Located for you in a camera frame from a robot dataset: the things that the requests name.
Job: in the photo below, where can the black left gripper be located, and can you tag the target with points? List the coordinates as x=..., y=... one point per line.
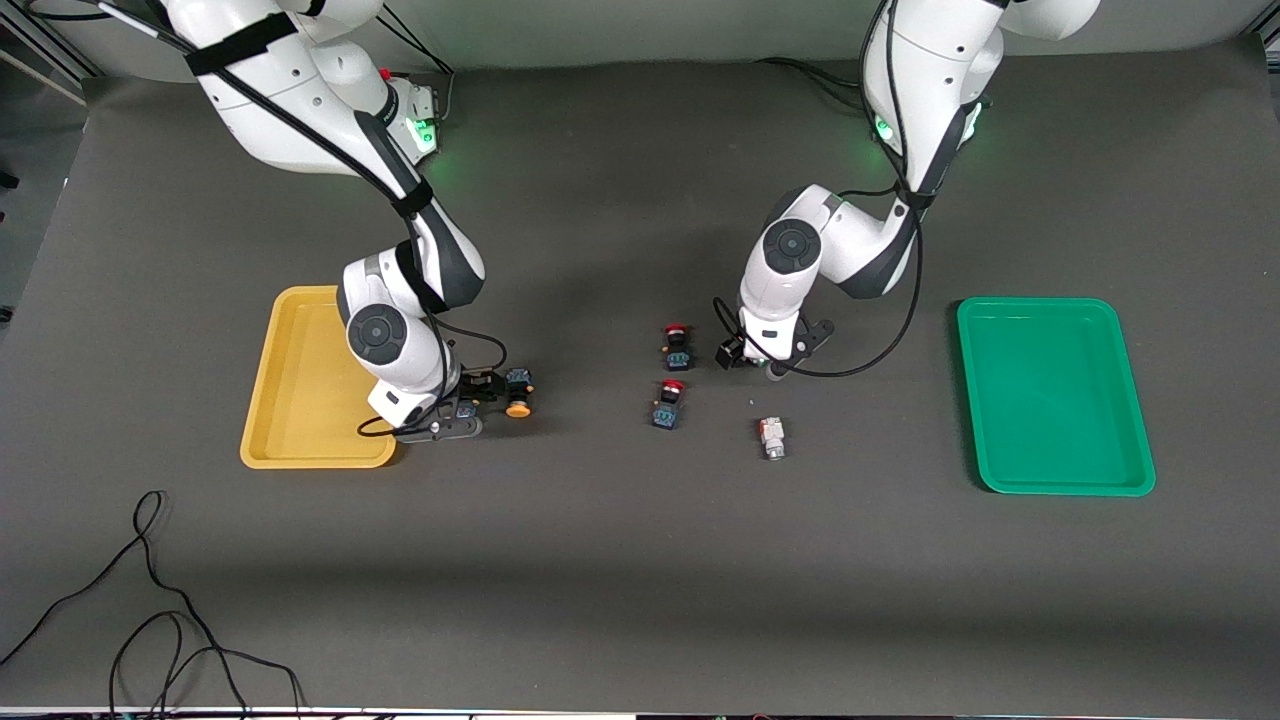
x=752, y=347

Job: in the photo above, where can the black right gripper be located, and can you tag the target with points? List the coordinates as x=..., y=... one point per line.
x=480, y=387

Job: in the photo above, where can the yellow cap push button switch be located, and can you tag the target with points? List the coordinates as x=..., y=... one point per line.
x=468, y=409
x=518, y=385

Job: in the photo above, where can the white orange push button switch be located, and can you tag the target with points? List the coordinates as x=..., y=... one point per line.
x=771, y=435

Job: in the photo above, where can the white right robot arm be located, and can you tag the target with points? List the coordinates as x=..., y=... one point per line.
x=260, y=130

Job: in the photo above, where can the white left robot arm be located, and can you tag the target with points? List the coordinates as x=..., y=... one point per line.
x=930, y=70

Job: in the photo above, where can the yellow plastic tray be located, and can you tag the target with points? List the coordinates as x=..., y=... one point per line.
x=300, y=400

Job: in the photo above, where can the dark grey table mat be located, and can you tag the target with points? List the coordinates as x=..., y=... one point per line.
x=640, y=600

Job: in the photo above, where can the green plastic tray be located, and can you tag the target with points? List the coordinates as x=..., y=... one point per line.
x=1050, y=400

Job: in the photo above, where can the red cap push button switch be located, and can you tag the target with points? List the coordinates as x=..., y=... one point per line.
x=667, y=413
x=677, y=355

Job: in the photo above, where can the aluminium frame profile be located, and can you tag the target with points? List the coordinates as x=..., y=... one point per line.
x=60, y=55

